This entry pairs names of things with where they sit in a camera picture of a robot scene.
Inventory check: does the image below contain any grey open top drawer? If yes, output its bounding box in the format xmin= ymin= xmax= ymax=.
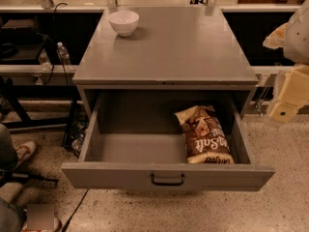
xmin=62 ymin=90 xmax=274 ymax=191

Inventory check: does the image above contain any black tripod leg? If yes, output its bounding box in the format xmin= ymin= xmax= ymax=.
xmin=0 ymin=171 xmax=59 ymax=187

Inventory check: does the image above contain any black side table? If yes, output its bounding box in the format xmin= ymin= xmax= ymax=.
xmin=0 ymin=14 xmax=56 ymax=65

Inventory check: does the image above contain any white red sneaker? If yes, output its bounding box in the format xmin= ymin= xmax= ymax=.
xmin=15 ymin=141 xmax=37 ymax=167

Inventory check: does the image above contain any black drawer handle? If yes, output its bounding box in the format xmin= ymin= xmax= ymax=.
xmin=151 ymin=174 xmax=185 ymax=187

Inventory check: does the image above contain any clear water bottle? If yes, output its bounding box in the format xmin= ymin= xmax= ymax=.
xmin=39 ymin=49 xmax=52 ymax=72
xmin=57 ymin=42 xmax=71 ymax=66

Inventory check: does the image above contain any black hanging cable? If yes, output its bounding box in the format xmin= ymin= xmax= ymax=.
xmin=38 ymin=2 xmax=70 ymax=85

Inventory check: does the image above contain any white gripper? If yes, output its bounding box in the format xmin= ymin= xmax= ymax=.
xmin=263 ymin=23 xmax=309 ymax=124

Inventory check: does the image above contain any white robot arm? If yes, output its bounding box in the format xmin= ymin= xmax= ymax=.
xmin=263 ymin=0 xmax=309 ymax=127

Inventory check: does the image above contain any black crate with bottles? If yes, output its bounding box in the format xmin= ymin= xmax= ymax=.
xmin=62 ymin=101 xmax=89 ymax=157

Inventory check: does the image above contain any brown chip bag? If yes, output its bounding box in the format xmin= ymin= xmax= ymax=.
xmin=176 ymin=105 xmax=235 ymax=164

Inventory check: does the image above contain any grey trouser leg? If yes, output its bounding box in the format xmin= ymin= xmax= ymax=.
xmin=0 ymin=124 xmax=18 ymax=171

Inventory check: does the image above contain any white ceramic bowl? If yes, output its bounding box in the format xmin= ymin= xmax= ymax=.
xmin=108 ymin=11 xmax=139 ymax=37

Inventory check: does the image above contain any grey cabinet with counter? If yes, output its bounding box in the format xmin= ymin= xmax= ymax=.
xmin=73 ymin=7 xmax=257 ymax=128

